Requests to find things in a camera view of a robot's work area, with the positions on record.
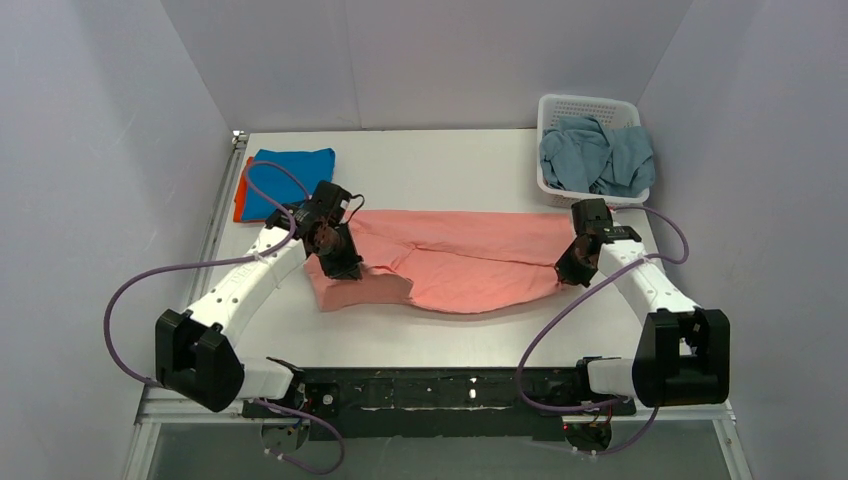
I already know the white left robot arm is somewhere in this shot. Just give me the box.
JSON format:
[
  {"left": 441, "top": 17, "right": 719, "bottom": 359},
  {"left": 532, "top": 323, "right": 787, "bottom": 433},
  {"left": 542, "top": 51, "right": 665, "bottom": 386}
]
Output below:
[{"left": 155, "top": 181, "right": 364, "bottom": 412}]

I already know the folded orange t shirt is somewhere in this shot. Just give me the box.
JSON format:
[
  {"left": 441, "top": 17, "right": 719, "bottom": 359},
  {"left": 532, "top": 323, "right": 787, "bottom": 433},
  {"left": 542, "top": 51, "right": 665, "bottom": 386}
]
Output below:
[{"left": 232, "top": 156, "right": 254, "bottom": 223}]

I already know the grey-blue t shirt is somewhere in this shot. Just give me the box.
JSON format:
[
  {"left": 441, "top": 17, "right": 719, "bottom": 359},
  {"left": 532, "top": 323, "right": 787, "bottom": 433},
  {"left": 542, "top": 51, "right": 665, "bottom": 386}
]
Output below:
[{"left": 539, "top": 116, "right": 656, "bottom": 198}]

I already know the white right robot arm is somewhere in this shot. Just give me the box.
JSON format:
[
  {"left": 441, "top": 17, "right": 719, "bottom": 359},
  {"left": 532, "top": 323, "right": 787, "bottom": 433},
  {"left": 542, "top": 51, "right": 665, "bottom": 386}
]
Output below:
[{"left": 555, "top": 199, "right": 730, "bottom": 407}]

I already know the pink t shirt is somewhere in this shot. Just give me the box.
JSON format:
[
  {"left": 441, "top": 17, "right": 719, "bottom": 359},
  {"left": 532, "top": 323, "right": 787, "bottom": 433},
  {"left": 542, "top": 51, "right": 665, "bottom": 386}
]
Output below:
[{"left": 304, "top": 210, "right": 575, "bottom": 314}]

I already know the aluminium frame rail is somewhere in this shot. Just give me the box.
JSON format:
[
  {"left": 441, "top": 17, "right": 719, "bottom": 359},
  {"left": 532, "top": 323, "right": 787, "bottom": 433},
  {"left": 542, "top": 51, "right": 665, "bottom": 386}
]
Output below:
[{"left": 125, "top": 129, "right": 751, "bottom": 479}]

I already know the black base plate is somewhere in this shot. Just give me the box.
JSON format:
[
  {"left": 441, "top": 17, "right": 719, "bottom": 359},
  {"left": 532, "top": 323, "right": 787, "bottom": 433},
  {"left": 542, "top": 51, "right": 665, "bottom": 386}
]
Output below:
[{"left": 242, "top": 367, "right": 636, "bottom": 441}]

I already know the white plastic basket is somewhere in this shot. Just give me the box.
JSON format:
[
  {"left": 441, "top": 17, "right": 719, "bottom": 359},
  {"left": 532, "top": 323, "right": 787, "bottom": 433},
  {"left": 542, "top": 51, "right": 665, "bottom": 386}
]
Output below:
[{"left": 537, "top": 94, "right": 650, "bottom": 208}]

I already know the folded blue t shirt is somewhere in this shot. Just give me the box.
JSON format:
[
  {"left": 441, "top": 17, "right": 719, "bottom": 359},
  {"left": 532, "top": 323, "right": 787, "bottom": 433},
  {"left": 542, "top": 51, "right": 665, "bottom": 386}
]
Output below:
[{"left": 243, "top": 148, "right": 336, "bottom": 223}]

